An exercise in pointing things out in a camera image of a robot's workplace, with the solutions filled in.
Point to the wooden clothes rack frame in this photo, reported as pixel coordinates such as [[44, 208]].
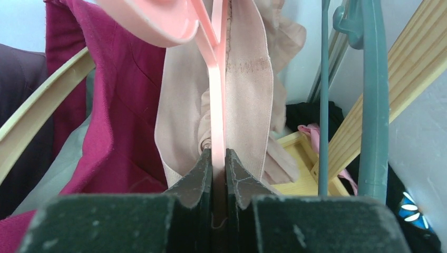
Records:
[[393, 78]]

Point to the black floral garment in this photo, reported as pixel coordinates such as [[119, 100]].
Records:
[[419, 234]]

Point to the purple pleated skirt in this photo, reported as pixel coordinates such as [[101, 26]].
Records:
[[22, 72]]

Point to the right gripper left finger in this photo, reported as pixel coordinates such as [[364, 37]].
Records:
[[177, 220]]

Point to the pink plastic hanger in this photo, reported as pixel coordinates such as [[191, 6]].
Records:
[[172, 23]]

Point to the magenta skirt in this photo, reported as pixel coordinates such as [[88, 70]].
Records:
[[119, 153]]

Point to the pink pleated skirt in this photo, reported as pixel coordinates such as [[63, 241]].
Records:
[[260, 43]]

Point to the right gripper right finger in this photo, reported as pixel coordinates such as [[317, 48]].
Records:
[[261, 221]]

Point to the beige wooden hanger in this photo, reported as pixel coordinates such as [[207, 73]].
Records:
[[38, 104]]

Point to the blue-grey plastic hanger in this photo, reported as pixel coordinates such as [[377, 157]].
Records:
[[363, 23]]

